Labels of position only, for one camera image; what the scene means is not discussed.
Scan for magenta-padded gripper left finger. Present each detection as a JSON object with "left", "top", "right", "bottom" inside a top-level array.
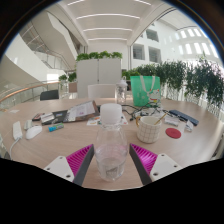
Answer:
[{"left": 43, "top": 143, "right": 96, "bottom": 187}]

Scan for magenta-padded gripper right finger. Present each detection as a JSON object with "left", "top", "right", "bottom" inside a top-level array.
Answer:
[{"left": 129, "top": 143, "right": 184, "bottom": 186}]

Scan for clear white-capped water bottle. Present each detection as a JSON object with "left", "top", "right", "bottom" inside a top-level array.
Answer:
[{"left": 94, "top": 102, "right": 129, "bottom": 183}]

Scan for white grid-pattern mug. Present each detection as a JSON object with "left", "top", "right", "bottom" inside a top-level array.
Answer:
[{"left": 135, "top": 115, "right": 163, "bottom": 144}]

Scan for flat round red coaster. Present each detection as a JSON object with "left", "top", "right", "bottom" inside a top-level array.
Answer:
[{"left": 165, "top": 127, "right": 182, "bottom": 140}]

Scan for blue and green highlighter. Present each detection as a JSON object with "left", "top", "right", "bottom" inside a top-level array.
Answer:
[{"left": 48, "top": 123, "right": 65, "bottom": 133}]

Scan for wooden stirrer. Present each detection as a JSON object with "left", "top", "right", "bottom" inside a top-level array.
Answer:
[{"left": 153, "top": 112, "right": 168, "bottom": 126}]

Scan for colourful sticker sheet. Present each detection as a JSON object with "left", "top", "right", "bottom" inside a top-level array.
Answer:
[{"left": 86, "top": 114, "right": 129, "bottom": 127}]

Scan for white computer mouse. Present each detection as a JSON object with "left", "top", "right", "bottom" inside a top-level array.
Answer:
[{"left": 25, "top": 125, "right": 44, "bottom": 140}]

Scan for dark notebook with white card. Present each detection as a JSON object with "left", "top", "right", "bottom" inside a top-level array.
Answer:
[{"left": 40, "top": 110, "right": 69, "bottom": 126}]

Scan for dark blue keyboard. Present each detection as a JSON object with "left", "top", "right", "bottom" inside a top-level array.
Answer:
[{"left": 168, "top": 109, "right": 200, "bottom": 127}]

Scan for black office chair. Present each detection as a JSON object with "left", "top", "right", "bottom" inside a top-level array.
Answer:
[{"left": 39, "top": 89, "right": 60, "bottom": 102}]

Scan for green cat-print tote bag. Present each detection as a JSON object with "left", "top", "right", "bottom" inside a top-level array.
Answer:
[{"left": 129, "top": 75, "right": 162, "bottom": 108}]

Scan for white office chair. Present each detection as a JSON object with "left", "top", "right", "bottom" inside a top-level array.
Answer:
[{"left": 87, "top": 83, "right": 117, "bottom": 100}]

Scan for glass railing with wooden handrail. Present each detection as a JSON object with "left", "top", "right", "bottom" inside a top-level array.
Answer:
[{"left": 0, "top": 80, "right": 61, "bottom": 111}]

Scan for planter with green plants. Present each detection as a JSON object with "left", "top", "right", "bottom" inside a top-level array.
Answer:
[{"left": 58, "top": 72, "right": 78, "bottom": 94}]

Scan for row of green hedge plants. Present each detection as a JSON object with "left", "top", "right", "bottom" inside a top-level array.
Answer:
[{"left": 121, "top": 58, "right": 224, "bottom": 111}]

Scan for white two-door cabinet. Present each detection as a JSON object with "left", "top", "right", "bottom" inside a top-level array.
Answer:
[{"left": 76, "top": 57, "right": 123, "bottom": 99}]

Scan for green plants on cabinet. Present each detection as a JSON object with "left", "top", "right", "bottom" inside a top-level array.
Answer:
[{"left": 75, "top": 50, "right": 124, "bottom": 62}]

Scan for ceiling strip lights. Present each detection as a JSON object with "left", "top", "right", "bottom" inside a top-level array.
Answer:
[{"left": 66, "top": 0, "right": 153, "bottom": 43}]

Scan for tangled black cables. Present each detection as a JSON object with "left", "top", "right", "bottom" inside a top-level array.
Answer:
[{"left": 121, "top": 103, "right": 168, "bottom": 122}]

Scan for white power strip cable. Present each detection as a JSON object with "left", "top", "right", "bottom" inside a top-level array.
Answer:
[{"left": 8, "top": 137, "right": 21, "bottom": 160}]

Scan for clear bottle with handle lid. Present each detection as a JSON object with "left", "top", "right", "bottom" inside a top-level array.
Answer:
[{"left": 115, "top": 79, "right": 128, "bottom": 105}]

